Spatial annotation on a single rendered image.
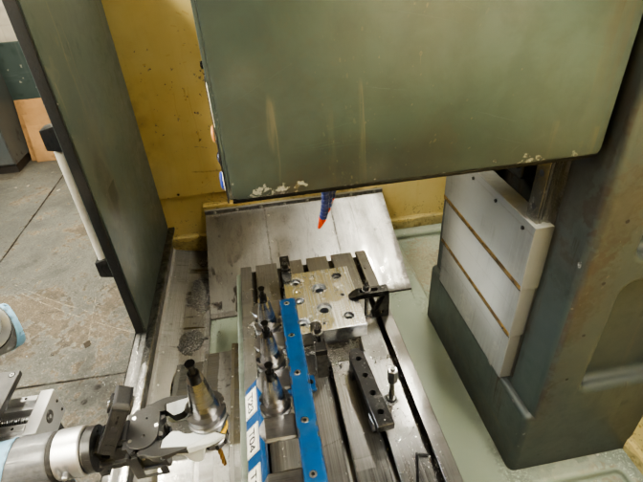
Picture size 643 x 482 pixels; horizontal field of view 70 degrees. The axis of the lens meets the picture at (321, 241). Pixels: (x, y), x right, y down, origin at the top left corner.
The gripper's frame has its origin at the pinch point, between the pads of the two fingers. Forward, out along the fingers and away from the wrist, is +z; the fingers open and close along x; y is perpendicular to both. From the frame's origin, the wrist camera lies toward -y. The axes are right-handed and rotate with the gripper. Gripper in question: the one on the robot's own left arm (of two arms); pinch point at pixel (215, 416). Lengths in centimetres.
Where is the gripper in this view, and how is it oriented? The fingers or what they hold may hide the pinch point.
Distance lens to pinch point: 79.3
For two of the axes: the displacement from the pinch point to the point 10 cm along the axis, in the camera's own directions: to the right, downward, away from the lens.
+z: 9.8, -1.6, 0.9
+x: 1.7, 5.6, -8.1
